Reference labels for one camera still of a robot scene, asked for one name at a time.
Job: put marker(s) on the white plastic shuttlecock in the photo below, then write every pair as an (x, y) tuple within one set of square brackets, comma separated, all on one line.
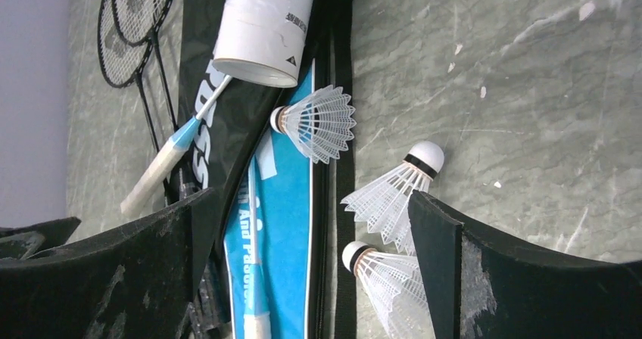
[(393, 284), (383, 203), (319, 125)]

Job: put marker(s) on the blue white badminton racket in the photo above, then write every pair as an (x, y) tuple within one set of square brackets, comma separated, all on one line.
[(165, 161)]

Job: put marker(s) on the black badminton racket right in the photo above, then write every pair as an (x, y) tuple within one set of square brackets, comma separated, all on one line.
[(139, 21)]

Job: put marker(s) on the black racket cover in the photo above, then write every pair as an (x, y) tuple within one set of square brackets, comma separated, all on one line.
[(338, 56)]

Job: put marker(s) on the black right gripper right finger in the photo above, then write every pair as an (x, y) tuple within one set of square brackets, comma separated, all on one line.
[(481, 282)]

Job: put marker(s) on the black badminton racket left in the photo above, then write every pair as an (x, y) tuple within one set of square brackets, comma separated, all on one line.
[(122, 64)]

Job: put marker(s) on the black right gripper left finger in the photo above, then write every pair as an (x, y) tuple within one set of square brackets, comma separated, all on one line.
[(133, 281)]

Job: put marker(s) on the black badminton racket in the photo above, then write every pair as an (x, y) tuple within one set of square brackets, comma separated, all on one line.
[(139, 21), (122, 64)]

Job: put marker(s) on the white shuttlecock tube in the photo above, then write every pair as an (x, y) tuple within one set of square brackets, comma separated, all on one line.
[(262, 41)]

